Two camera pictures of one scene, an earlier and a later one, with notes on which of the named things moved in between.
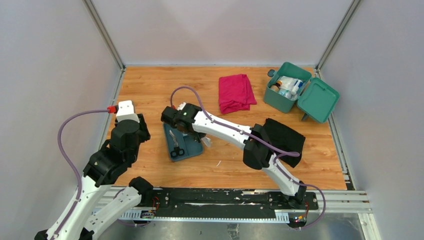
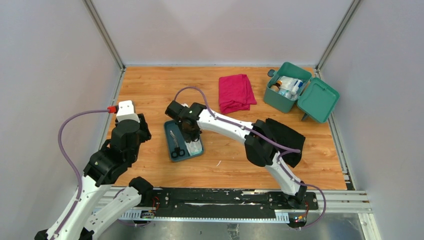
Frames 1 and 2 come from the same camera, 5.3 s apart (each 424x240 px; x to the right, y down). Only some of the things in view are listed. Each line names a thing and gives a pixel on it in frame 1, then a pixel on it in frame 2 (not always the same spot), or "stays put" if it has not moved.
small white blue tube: [298, 84] stays put
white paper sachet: [206, 141] → [194, 147]
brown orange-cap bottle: [276, 87] stays put
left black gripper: [146, 133] stays put
